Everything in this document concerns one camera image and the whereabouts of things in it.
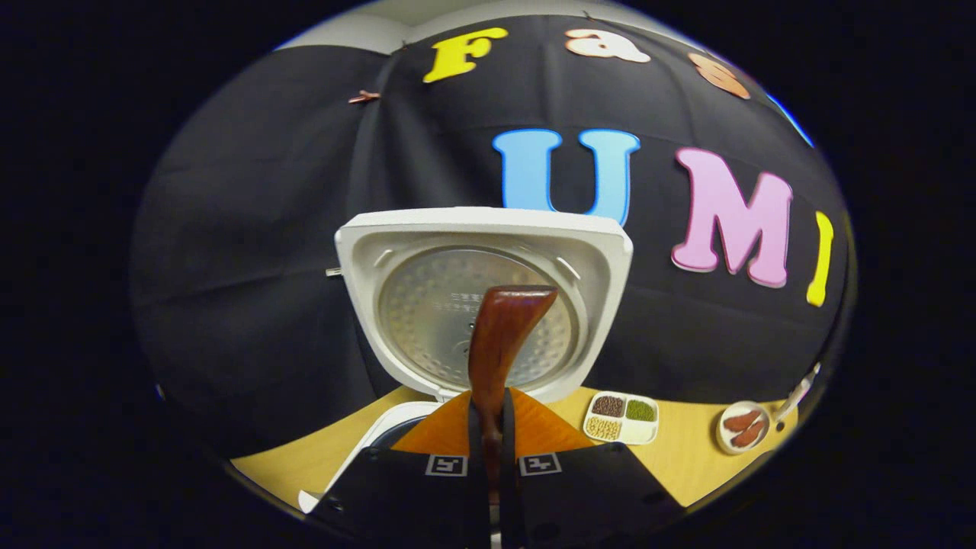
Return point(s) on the white round plate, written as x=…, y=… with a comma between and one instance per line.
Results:
x=720, y=438

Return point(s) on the brown wooden spoon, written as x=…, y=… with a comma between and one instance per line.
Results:
x=499, y=335

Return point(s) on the white rice cooker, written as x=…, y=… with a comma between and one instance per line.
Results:
x=366, y=252

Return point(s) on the copper cloth clip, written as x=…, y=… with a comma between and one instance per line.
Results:
x=364, y=97

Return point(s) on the black backdrop cloth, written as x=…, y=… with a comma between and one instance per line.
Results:
x=244, y=267

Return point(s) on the red-brown meat piece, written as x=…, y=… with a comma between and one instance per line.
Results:
x=741, y=420
x=749, y=435

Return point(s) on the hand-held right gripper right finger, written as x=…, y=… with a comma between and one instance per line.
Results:
x=509, y=499

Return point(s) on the white divided bean dish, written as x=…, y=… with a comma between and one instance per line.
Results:
x=637, y=433

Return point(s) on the small pink label bottle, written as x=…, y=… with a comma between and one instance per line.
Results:
x=797, y=393

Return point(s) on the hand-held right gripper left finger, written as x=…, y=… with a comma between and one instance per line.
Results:
x=476, y=496

